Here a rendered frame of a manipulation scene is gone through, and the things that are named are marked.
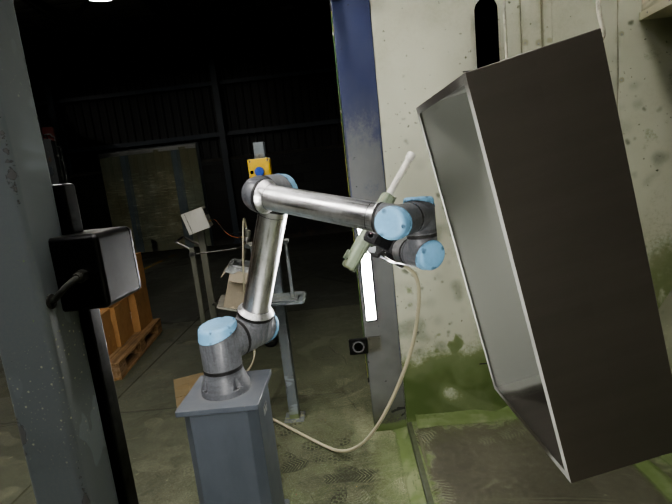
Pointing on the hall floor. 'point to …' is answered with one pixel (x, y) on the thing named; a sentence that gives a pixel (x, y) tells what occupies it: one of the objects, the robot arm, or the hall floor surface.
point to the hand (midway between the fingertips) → (369, 242)
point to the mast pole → (59, 491)
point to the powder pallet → (136, 345)
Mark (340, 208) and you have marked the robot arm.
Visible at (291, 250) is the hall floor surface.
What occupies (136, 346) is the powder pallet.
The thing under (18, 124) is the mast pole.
